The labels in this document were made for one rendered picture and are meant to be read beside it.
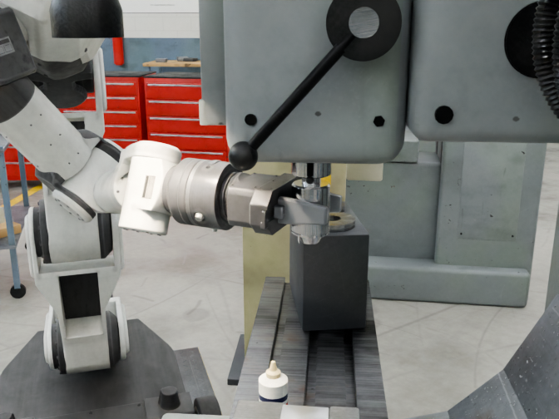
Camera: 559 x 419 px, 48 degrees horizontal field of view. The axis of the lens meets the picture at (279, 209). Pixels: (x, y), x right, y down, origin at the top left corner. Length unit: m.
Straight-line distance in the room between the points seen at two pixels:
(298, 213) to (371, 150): 0.14
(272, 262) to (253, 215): 1.92
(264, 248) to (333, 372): 1.60
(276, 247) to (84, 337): 1.23
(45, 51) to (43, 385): 0.96
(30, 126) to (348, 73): 0.55
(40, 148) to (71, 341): 0.66
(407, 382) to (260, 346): 1.71
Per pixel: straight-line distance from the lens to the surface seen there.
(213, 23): 0.74
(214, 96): 0.74
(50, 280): 1.47
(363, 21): 0.61
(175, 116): 5.47
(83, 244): 1.41
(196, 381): 2.02
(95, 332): 1.59
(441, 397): 2.74
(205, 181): 0.79
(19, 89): 1.01
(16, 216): 4.18
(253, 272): 2.68
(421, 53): 0.64
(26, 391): 1.76
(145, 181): 0.84
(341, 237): 1.13
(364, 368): 1.09
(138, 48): 10.17
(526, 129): 0.66
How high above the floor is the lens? 1.46
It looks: 17 degrees down
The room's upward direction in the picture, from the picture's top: straight up
